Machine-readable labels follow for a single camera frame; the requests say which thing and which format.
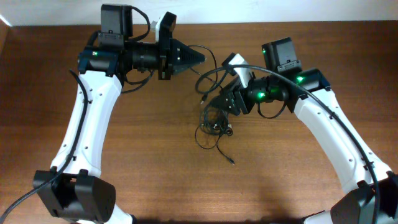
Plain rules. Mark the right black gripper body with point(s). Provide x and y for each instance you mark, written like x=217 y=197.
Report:
x=238 y=101

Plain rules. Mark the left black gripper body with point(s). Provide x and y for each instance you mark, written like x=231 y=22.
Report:
x=165 y=58

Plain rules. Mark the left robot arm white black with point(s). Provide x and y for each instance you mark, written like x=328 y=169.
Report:
x=72 y=188

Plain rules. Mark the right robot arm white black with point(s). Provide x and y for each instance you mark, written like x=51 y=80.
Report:
x=369 y=184

